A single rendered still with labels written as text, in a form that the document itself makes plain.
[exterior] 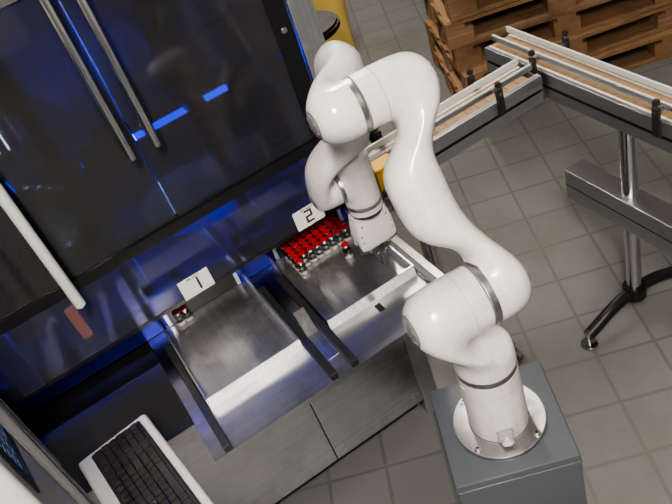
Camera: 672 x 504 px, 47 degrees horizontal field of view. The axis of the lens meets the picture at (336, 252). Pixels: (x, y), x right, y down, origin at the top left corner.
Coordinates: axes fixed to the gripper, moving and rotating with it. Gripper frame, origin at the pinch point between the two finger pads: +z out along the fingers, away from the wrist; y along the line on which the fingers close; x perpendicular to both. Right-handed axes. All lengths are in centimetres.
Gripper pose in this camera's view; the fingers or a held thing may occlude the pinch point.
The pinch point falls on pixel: (382, 255)
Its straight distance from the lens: 188.8
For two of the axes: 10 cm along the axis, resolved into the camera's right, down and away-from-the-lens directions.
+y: -8.3, 5.2, -2.3
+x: 4.9, 4.6, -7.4
